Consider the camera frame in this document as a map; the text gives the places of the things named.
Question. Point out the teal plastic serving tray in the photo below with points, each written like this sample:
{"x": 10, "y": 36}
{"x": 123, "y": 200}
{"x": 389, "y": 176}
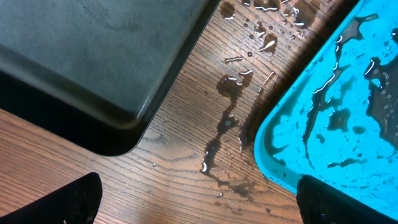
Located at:
{"x": 338, "y": 121}

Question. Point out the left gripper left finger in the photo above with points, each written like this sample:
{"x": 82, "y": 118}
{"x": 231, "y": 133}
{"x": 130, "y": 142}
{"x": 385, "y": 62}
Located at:
{"x": 76, "y": 202}

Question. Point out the black rectangular water tray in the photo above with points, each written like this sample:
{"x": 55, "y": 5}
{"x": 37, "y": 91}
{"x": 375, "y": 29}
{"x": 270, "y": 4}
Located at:
{"x": 95, "y": 72}

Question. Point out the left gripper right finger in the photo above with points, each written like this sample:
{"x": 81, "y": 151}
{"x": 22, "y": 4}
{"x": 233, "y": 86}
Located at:
{"x": 320, "y": 203}

